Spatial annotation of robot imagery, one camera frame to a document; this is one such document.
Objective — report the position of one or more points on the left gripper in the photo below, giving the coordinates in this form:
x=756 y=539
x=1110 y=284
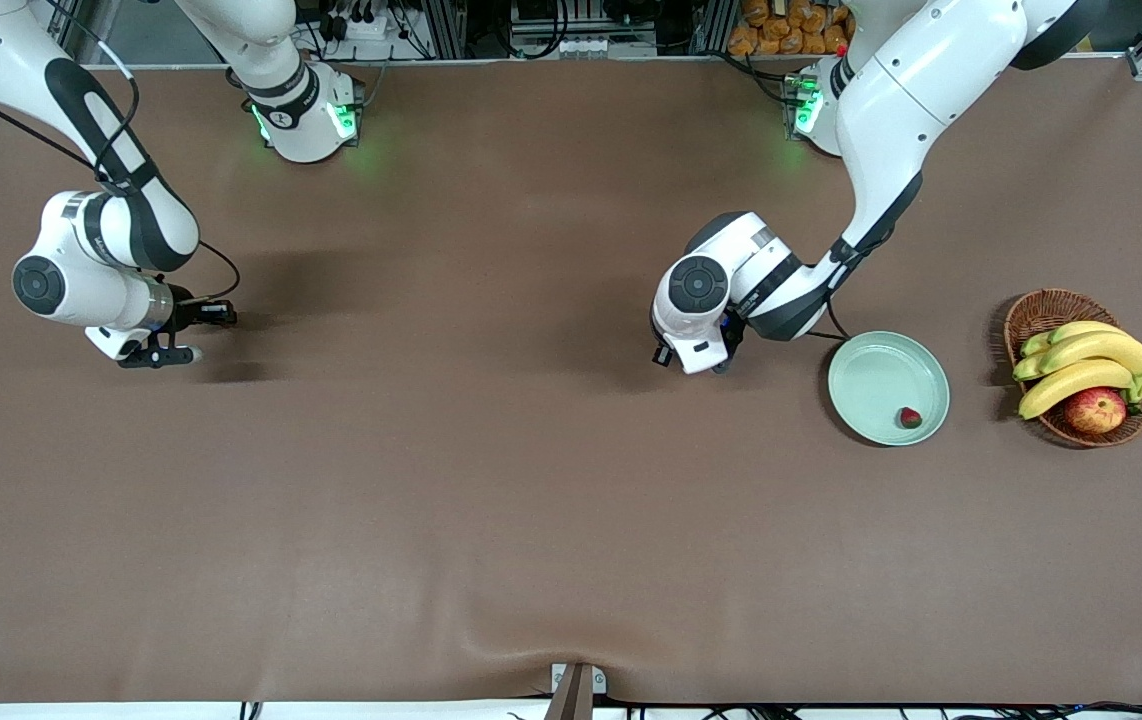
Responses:
x=657 y=356

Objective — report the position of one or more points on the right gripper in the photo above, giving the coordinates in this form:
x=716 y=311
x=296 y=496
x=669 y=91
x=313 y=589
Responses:
x=193 y=314

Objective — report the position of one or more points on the red strawberry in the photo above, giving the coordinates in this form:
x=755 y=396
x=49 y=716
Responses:
x=910 y=418

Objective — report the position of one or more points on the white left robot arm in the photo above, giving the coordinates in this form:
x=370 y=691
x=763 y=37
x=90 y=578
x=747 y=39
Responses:
x=911 y=90

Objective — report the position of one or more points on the pale green round plate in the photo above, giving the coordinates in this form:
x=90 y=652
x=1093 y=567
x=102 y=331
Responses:
x=876 y=380

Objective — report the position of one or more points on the brown table mat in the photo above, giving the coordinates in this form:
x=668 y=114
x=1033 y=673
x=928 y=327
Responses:
x=571 y=520

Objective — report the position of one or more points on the white connector block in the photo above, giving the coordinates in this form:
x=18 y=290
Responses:
x=591 y=46

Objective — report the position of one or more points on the white power strip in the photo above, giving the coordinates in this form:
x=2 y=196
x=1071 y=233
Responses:
x=366 y=28

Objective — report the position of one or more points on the orange packaged snacks pile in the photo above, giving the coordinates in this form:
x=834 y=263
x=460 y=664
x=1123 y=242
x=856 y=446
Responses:
x=781 y=30

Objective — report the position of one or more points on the brown wicker basket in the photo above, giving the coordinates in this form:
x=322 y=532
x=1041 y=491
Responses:
x=1041 y=312

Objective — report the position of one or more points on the yellow banana bunch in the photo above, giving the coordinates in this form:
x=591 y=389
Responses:
x=1091 y=348

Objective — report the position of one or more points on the red apple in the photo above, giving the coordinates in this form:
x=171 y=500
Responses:
x=1096 y=410

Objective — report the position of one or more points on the aluminium frame post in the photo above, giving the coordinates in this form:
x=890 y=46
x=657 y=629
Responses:
x=716 y=25
x=446 y=25

